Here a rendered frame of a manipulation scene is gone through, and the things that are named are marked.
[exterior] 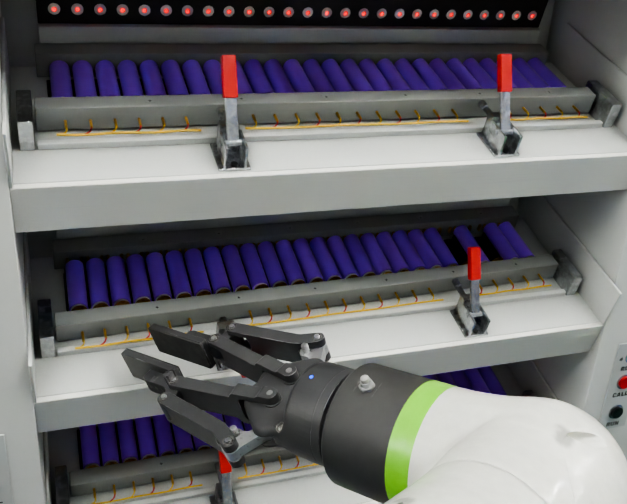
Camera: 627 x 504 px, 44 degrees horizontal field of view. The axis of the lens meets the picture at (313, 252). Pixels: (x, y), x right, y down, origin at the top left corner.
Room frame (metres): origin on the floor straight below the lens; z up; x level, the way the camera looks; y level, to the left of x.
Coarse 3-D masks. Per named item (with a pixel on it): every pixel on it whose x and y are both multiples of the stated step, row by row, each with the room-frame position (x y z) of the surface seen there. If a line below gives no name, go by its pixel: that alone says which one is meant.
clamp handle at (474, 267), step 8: (472, 248) 0.74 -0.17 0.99; (480, 248) 0.74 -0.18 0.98; (472, 256) 0.74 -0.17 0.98; (480, 256) 0.74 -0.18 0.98; (472, 264) 0.74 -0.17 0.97; (480, 264) 0.74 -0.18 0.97; (472, 272) 0.73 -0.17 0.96; (480, 272) 0.74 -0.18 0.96; (472, 280) 0.73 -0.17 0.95; (472, 288) 0.73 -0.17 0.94; (472, 296) 0.73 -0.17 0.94; (472, 304) 0.73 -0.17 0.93; (472, 312) 0.72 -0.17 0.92
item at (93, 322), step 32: (544, 256) 0.83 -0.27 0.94; (288, 288) 0.71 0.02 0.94; (320, 288) 0.72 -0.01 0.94; (352, 288) 0.73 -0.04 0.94; (384, 288) 0.74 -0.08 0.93; (416, 288) 0.76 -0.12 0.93; (448, 288) 0.77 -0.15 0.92; (480, 288) 0.77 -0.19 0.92; (512, 288) 0.78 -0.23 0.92; (64, 320) 0.62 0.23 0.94; (96, 320) 0.63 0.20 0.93; (128, 320) 0.64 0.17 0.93; (160, 320) 0.65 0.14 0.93; (192, 320) 0.67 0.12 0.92; (288, 320) 0.69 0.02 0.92
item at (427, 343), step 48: (528, 240) 0.89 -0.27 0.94; (576, 240) 0.83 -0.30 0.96; (48, 288) 0.69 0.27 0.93; (576, 288) 0.80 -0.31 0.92; (48, 336) 0.60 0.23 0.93; (96, 336) 0.64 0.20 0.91; (144, 336) 0.65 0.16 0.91; (336, 336) 0.69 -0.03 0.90; (384, 336) 0.70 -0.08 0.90; (432, 336) 0.71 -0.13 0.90; (480, 336) 0.72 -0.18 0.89; (528, 336) 0.73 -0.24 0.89; (576, 336) 0.76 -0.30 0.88; (48, 384) 0.58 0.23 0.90; (96, 384) 0.58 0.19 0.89; (144, 384) 0.59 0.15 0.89
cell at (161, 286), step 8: (152, 256) 0.73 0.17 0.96; (160, 256) 0.74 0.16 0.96; (152, 264) 0.72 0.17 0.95; (160, 264) 0.72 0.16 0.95; (152, 272) 0.71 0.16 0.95; (160, 272) 0.71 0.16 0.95; (152, 280) 0.70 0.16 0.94; (160, 280) 0.70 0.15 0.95; (152, 288) 0.69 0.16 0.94; (160, 288) 0.69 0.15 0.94; (168, 288) 0.69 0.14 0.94; (160, 296) 0.68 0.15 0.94
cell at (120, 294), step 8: (112, 256) 0.72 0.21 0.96; (112, 264) 0.71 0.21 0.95; (120, 264) 0.71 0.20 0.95; (112, 272) 0.70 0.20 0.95; (120, 272) 0.70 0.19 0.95; (112, 280) 0.69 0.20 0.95; (120, 280) 0.69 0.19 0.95; (112, 288) 0.68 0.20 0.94; (120, 288) 0.68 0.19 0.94; (128, 288) 0.69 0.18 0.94; (112, 296) 0.67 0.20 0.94; (120, 296) 0.67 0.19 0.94; (128, 296) 0.67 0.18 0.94; (112, 304) 0.67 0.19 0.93
